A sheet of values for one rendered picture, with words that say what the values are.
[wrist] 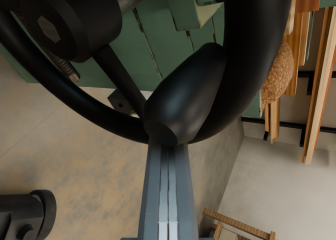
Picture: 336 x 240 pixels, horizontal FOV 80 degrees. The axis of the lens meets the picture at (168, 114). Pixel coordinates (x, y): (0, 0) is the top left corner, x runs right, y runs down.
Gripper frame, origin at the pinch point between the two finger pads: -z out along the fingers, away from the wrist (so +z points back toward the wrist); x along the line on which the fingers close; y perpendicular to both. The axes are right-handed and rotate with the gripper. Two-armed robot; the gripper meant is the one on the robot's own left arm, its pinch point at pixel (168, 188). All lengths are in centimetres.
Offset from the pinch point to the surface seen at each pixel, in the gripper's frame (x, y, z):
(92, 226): -45, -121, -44
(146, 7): -3.4, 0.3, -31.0
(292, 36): 24.1, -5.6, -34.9
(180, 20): 1.3, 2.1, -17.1
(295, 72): 27.4, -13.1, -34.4
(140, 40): -5.2, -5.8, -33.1
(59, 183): -54, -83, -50
